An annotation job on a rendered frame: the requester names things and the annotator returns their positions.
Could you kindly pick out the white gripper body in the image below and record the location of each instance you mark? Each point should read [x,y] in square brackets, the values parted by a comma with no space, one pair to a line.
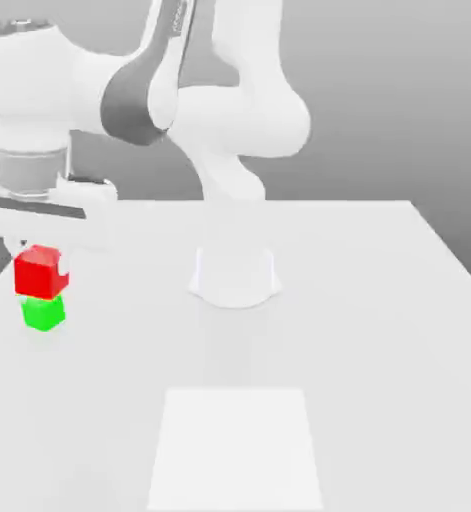
[39,228]

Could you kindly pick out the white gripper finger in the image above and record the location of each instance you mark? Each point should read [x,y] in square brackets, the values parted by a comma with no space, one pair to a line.
[64,260]
[11,248]

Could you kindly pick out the small green cube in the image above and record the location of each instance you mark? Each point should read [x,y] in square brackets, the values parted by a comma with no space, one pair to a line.
[43,314]

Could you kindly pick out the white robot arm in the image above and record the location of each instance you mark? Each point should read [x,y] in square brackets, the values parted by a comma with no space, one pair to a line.
[255,120]

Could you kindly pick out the small red cube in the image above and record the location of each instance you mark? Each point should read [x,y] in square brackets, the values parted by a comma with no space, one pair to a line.
[35,276]

